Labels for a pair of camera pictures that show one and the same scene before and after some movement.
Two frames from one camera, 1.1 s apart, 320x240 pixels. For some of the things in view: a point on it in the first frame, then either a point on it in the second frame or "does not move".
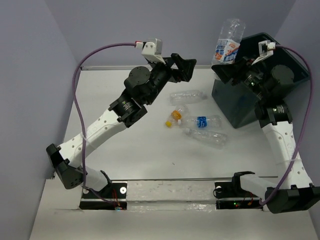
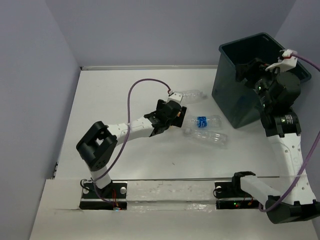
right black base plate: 231,195 does not move
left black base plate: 113,196 does not move
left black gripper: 185,67 → 178,120
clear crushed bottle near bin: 181,98 does not move
